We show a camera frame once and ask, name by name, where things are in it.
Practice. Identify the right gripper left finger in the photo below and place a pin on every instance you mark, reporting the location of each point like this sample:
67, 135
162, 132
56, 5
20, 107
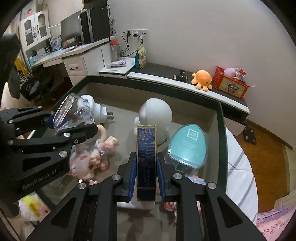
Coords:
89, 212

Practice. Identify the black computer monitor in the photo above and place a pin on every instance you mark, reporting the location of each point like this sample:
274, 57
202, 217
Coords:
71, 30

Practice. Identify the black floor scale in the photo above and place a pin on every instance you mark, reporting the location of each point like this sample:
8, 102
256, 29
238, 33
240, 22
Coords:
249, 135

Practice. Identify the pink pig doll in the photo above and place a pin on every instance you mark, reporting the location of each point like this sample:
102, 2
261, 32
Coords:
85, 161

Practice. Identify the snack bag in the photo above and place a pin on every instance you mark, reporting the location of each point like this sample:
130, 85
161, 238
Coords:
140, 60

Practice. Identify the black subwoofer speaker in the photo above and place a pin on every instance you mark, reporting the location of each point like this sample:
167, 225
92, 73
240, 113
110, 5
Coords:
93, 4

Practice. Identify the white plug adapter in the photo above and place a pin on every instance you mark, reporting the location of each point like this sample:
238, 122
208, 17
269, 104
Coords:
100, 113

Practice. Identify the white glass cabinet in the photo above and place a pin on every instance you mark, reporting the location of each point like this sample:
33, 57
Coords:
34, 30

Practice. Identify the orange octopus plush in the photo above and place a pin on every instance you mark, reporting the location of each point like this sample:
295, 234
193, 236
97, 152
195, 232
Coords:
202, 80

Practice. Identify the black office chair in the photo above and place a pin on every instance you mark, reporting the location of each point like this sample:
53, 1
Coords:
33, 87

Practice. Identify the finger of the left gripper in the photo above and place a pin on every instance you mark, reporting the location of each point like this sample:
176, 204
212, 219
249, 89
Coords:
62, 141
18, 121

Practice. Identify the pink black storage box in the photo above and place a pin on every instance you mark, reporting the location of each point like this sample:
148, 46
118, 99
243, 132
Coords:
124, 97

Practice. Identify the white desk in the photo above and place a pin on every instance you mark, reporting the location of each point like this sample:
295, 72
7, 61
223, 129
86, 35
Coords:
84, 60

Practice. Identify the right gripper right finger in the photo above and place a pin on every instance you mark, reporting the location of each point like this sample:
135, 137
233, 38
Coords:
204, 212

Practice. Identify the pink plush in crate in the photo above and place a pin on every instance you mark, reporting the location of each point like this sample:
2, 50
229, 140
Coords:
230, 72

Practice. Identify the red capped bottle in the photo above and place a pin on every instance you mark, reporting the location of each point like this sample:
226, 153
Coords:
115, 50

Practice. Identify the yellow highlighter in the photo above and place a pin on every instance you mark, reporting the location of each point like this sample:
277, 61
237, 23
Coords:
33, 209

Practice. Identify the white usb charger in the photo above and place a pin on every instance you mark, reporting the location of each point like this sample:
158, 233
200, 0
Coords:
139, 205

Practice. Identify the striped white table cloth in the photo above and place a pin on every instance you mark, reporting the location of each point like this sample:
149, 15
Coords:
241, 184

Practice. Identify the teal egg case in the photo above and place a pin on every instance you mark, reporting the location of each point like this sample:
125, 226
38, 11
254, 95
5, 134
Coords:
187, 149

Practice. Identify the white robot figurine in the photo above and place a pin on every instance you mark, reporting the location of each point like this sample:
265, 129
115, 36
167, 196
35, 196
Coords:
155, 112

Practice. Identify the black computer tower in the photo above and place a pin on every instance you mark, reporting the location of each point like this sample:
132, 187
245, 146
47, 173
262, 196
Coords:
94, 25

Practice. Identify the red toy crate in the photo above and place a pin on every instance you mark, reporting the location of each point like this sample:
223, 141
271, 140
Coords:
229, 85

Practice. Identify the low tv bench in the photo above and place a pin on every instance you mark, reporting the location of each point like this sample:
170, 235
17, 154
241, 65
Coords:
235, 110

